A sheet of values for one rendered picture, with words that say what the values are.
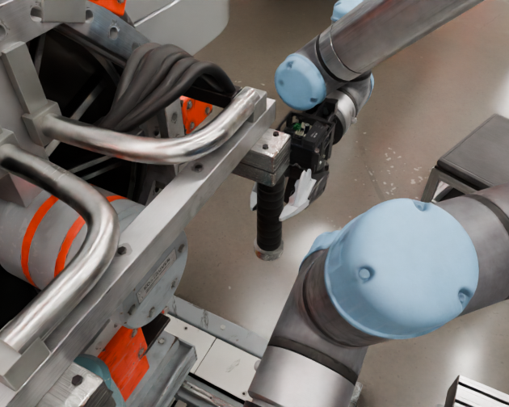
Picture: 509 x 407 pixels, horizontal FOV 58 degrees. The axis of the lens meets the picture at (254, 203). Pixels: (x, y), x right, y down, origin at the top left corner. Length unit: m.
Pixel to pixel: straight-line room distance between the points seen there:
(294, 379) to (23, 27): 0.39
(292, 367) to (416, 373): 1.14
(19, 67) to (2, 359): 0.28
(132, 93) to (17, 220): 0.19
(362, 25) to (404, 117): 1.81
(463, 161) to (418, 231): 1.35
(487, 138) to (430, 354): 0.74
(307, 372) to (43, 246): 0.32
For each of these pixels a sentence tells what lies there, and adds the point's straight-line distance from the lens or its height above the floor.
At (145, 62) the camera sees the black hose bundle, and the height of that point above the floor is 1.04.
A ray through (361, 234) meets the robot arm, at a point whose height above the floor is 1.09.
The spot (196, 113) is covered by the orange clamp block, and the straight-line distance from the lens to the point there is 0.79.
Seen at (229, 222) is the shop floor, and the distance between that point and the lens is 1.74.
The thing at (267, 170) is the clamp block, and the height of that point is 0.93.
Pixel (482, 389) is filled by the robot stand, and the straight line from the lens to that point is 1.26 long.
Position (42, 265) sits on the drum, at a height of 0.88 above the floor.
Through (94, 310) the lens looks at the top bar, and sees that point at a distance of 0.38.
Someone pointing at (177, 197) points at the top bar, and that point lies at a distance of 0.44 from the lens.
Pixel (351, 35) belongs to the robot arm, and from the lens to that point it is 0.60.
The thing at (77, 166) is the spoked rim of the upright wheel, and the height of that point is 0.82.
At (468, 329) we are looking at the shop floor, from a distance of 1.62.
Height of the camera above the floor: 1.28
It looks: 45 degrees down
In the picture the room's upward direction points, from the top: straight up
